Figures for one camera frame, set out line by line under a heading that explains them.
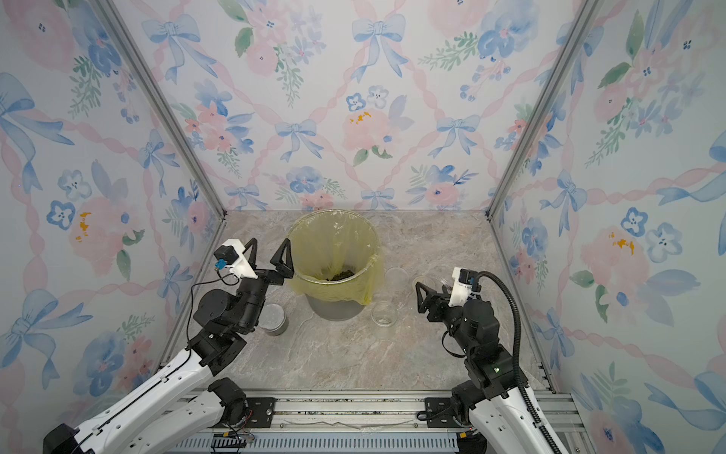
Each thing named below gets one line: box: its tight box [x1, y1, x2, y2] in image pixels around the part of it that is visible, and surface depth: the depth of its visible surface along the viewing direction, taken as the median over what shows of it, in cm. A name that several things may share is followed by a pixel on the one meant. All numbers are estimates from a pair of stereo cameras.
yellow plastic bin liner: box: [287, 209, 384, 306], surface depth 85 cm
